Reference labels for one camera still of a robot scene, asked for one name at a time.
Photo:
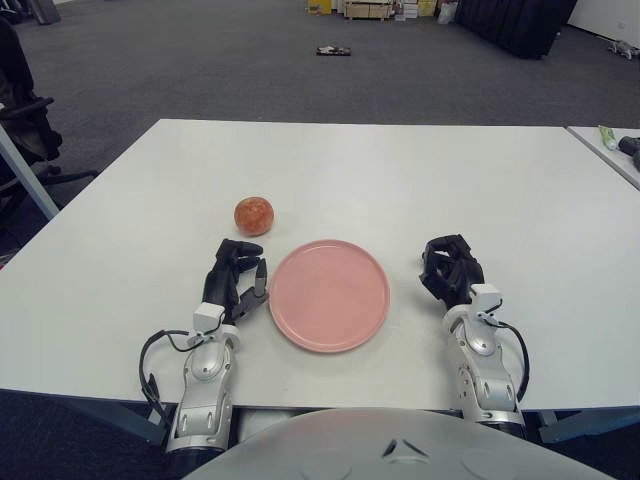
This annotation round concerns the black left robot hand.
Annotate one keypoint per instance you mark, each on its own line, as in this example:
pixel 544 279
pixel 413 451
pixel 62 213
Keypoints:
pixel 222 280

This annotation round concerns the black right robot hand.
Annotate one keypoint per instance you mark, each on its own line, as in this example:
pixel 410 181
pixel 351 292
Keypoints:
pixel 457 275

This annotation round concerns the red yellow apple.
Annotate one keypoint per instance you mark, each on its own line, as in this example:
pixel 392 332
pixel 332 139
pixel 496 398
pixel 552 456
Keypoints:
pixel 254 215

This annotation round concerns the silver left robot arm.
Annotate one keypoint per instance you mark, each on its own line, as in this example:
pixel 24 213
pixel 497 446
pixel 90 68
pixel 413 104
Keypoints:
pixel 205 370

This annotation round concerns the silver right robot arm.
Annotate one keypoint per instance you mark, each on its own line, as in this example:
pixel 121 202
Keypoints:
pixel 480 350

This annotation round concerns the pink round plate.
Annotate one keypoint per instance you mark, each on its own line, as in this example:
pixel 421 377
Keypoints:
pixel 330 295

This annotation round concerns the grey robot torso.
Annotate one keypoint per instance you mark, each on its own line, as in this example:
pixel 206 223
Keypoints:
pixel 350 445

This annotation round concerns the green white tube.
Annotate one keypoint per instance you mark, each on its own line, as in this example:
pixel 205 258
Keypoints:
pixel 607 137

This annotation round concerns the black handheld controller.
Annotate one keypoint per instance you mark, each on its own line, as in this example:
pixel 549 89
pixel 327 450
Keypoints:
pixel 631 147

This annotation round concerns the grey blue desk leg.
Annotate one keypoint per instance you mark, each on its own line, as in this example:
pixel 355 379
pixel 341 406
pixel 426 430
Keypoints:
pixel 27 180

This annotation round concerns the dark flat tray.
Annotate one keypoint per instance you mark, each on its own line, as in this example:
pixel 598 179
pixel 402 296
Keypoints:
pixel 334 51

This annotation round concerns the black office chair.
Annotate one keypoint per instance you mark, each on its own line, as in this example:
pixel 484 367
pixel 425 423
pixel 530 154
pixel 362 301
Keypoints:
pixel 20 125

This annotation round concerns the black curtain partition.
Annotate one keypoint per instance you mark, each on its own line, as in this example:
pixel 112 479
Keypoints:
pixel 515 25

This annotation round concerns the white plastic bag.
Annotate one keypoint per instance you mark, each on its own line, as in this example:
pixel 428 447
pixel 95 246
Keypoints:
pixel 446 14

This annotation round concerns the white cardboard boxes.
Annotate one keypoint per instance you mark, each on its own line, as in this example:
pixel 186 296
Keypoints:
pixel 407 9

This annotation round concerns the yellow green box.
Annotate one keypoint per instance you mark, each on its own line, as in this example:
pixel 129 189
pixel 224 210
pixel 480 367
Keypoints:
pixel 427 6

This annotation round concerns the grey toy robot dog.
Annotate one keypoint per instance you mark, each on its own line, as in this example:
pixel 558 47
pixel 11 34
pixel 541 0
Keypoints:
pixel 621 49

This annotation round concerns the wooden crate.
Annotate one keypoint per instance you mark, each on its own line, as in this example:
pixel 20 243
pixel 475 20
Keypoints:
pixel 365 10

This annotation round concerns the grey bin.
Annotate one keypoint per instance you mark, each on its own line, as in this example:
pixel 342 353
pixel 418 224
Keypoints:
pixel 47 10

